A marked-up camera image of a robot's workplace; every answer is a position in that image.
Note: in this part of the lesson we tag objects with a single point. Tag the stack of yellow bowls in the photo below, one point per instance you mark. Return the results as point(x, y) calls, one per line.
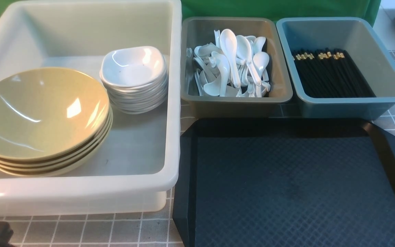
point(52, 121)

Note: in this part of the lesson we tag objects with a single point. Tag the large white plastic tub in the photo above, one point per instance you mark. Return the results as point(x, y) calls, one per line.
point(138, 161)

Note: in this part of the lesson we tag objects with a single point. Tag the stack of white dishes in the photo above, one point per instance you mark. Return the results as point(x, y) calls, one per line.
point(135, 78)

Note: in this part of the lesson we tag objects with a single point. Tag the green backdrop cloth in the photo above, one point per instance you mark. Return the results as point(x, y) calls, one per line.
point(278, 9)

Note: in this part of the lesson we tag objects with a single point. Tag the black plastic serving tray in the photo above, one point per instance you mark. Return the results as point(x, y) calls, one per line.
point(263, 182)

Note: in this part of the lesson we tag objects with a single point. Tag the brown plastic spoon bin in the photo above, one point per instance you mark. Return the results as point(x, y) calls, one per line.
point(198, 31)

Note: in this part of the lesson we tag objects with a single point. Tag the pile of white spoons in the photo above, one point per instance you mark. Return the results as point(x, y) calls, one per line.
point(232, 66)

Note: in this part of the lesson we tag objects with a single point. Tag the bundle of black chopsticks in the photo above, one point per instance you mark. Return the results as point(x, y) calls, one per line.
point(330, 73)

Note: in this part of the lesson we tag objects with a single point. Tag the grey grid tablecloth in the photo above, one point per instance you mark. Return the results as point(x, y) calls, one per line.
point(154, 229)

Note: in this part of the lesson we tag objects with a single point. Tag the blue plastic chopstick bin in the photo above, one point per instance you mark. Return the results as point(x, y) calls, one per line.
point(358, 38)

